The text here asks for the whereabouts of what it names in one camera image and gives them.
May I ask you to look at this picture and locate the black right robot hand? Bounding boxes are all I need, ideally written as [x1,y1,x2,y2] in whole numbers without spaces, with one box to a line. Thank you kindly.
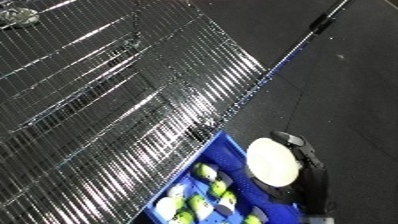
[246,130,333,216]

